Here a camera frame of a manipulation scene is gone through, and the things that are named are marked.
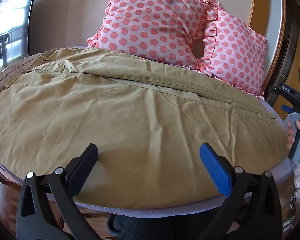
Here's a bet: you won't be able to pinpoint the black television screen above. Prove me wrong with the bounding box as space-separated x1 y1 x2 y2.
0 0 34 72

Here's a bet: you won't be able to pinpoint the wooden bed frame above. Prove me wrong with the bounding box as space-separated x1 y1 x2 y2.
248 0 287 91

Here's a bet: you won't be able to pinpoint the lavender bed sheet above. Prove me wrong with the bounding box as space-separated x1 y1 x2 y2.
0 45 295 219

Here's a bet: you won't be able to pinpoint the small pink polka-dot pillow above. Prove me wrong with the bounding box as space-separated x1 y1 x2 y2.
199 0 268 97

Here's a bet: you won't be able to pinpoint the khaki tan pants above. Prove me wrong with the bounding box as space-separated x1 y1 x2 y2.
0 47 289 210

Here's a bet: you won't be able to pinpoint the large pink polka-dot pillow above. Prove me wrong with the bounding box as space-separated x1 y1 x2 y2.
87 0 208 69

